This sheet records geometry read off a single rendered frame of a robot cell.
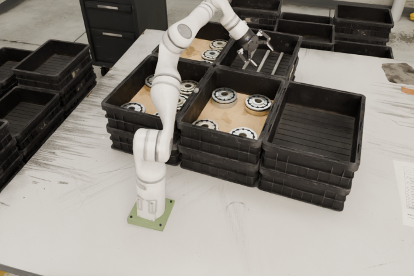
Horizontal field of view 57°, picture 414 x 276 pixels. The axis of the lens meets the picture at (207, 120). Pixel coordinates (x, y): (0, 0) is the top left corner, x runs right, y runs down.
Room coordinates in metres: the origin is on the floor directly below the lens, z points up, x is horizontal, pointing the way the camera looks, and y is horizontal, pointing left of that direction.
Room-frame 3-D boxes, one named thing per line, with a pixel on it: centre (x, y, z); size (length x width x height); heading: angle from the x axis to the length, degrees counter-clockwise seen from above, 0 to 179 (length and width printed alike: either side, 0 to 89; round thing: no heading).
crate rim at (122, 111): (1.24, 0.18, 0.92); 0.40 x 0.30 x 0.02; 159
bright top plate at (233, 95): (1.26, -0.07, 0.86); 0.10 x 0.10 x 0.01
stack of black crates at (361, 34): (2.68, -1.15, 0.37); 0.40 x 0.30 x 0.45; 75
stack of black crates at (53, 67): (2.05, 0.94, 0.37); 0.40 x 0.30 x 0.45; 165
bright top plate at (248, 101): (1.21, -0.20, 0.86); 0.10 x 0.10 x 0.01
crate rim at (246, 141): (1.14, -0.10, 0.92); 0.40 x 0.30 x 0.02; 159
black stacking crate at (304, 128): (1.03, -0.38, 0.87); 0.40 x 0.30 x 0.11; 159
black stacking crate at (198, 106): (1.14, -0.10, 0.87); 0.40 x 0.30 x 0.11; 159
